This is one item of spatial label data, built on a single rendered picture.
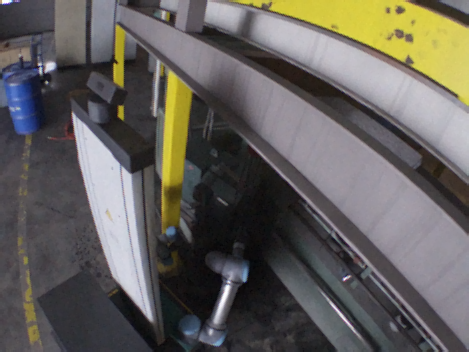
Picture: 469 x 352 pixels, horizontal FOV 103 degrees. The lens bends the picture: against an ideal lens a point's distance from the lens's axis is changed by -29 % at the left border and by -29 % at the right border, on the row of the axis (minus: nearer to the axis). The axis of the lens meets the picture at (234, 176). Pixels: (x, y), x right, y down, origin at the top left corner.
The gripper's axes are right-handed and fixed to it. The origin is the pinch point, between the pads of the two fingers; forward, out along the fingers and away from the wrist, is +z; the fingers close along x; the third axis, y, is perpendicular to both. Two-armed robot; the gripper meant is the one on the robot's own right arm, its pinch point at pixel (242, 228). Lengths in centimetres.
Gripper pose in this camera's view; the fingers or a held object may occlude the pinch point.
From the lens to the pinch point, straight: 188.0
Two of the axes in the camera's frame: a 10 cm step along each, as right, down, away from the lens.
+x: 9.7, 2.5, 0.0
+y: -2.0, 7.6, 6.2
